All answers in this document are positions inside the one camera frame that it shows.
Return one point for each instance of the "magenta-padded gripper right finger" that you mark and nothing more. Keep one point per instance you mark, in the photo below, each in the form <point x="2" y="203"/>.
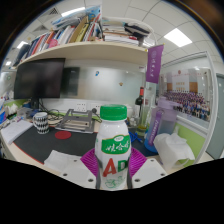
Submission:
<point x="146" y="171"/>

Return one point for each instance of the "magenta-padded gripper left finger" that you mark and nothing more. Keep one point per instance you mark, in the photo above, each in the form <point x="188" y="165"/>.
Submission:
<point x="78" y="171"/>

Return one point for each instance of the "white drink bottle green cap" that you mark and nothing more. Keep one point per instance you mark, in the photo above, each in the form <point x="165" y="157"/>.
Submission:
<point x="112" y="150"/>

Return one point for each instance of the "white flat paper napkin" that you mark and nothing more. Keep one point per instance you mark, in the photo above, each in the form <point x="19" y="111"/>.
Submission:
<point x="60" y="160"/>

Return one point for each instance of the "black desk mat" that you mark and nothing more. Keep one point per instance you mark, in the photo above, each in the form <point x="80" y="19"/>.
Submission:
<point x="76" y="143"/>

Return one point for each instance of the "white crumpled tissue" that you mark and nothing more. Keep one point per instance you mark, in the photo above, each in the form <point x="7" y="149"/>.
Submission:
<point x="173" y="150"/>

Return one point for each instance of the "flat round red coaster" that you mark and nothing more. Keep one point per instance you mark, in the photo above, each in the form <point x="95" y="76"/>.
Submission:
<point x="63" y="135"/>

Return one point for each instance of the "green glass tumbler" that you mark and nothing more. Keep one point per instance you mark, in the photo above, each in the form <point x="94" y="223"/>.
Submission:
<point x="142" y="128"/>

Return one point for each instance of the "grey metal laptop stand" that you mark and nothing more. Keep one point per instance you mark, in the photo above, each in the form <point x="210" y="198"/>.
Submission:
<point x="76" y="123"/>

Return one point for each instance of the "black white checkered mug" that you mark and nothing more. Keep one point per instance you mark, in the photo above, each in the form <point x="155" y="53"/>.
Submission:
<point x="41" y="124"/>

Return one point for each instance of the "dark wine bottle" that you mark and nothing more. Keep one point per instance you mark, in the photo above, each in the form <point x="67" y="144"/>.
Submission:
<point x="140" y="99"/>

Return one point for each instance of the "white paper sheet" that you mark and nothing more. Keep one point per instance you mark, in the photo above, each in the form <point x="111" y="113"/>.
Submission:
<point x="15" y="130"/>

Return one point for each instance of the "grey door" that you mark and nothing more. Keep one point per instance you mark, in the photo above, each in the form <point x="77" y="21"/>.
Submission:
<point x="218" y="116"/>

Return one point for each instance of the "black computer monitor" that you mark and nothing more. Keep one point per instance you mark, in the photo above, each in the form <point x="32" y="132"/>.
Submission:
<point x="39" y="78"/>

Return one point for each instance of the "purple hanging pennant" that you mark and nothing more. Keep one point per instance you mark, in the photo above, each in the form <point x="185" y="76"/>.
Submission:
<point x="154" y="63"/>

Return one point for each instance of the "white ceiling light panels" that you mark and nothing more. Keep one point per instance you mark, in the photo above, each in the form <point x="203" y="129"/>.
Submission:
<point x="178" y="37"/>

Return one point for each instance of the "white wall socket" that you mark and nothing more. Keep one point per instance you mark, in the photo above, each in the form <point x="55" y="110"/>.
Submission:
<point x="96" y="106"/>
<point x="80" y="107"/>

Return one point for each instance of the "group photo wall poster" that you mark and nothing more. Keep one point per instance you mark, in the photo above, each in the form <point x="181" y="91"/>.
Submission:
<point x="188" y="95"/>

